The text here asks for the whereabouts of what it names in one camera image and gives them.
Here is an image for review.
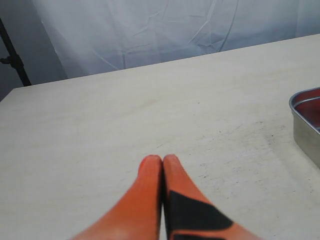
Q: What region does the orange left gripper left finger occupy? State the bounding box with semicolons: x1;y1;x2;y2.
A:
73;155;163;240

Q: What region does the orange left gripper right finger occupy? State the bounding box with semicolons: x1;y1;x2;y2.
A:
163;154;253;240

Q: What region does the steel two-compartment lunch box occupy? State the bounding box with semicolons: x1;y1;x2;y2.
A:
289;87;320;167

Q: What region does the blue-grey backdrop cloth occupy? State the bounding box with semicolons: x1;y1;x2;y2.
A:
0;0;320;85

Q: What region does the black stand pole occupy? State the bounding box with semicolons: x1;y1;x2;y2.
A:
0;20;32;87

